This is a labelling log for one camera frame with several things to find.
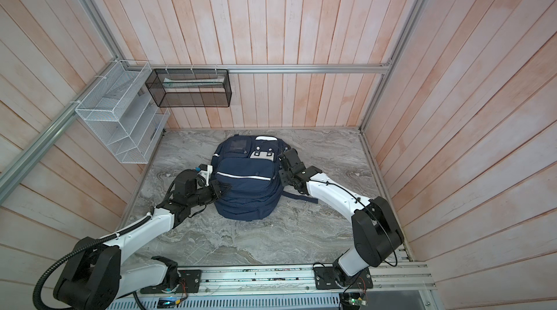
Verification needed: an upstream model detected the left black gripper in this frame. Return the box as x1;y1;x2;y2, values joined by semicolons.
188;179;232;207

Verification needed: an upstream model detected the navy blue student backpack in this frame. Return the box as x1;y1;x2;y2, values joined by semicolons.
209;134;319;222

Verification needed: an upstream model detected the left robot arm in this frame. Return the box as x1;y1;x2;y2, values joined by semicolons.
33;168;231;309

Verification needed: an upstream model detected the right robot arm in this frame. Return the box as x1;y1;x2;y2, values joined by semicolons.
278;149;404;279

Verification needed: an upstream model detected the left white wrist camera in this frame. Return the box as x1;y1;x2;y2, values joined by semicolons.
195;164;213;187

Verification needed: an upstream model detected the aluminium mounting rail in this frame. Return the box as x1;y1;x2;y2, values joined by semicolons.
73;261;437;300

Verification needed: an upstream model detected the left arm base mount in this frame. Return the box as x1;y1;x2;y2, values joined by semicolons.
140;256;202;294

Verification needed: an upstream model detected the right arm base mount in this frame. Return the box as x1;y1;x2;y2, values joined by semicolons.
312;262;374;291

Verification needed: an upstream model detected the black mesh wire basket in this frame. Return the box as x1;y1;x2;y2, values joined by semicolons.
146;69;232;108

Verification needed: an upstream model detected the aluminium frame horizontal bar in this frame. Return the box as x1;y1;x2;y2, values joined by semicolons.
150;64;390;75

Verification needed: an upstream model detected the white wire shelf rack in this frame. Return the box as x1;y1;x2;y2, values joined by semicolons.
75;60;170;164

